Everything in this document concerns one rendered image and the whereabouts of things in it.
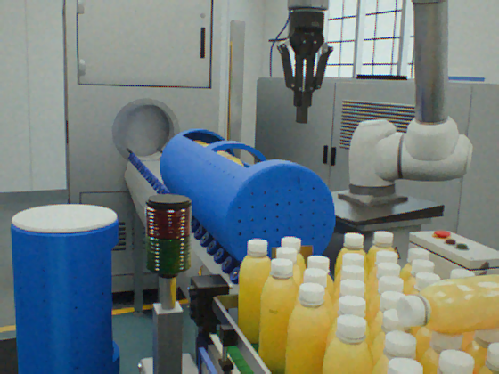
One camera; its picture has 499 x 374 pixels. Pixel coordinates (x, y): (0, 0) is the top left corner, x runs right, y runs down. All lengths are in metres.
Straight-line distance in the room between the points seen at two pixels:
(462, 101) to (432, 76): 1.11
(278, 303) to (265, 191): 0.37
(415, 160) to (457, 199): 1.08
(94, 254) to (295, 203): 0.55
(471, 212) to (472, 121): 0.46
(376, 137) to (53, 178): 4.95
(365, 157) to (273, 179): 0.66
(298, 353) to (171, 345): 0.21
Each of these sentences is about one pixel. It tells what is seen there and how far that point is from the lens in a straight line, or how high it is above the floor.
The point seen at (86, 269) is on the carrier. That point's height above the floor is 0.92.
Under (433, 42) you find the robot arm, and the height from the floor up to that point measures 1.55.
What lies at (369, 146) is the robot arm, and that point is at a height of 1.22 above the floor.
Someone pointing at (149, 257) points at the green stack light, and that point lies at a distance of 0.77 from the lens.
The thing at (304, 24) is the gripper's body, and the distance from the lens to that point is 1.21.
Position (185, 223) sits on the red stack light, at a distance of 0.76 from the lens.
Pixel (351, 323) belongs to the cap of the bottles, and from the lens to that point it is 0.78.
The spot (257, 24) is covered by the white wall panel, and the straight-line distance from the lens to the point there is 7.13.
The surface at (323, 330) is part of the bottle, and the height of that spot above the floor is 1.04.
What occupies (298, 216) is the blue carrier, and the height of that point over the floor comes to 1.10.
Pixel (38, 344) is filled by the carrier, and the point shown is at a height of 0.72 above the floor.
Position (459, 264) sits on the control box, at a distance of 1.18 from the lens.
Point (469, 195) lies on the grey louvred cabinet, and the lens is 2.97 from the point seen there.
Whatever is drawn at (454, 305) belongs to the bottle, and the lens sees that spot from 0.75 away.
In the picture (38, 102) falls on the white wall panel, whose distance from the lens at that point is 6.32.
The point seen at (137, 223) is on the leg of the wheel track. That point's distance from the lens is 3.27.
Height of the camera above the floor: 1.42
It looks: 11 degrees down
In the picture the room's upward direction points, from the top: 2 degrees clockwise
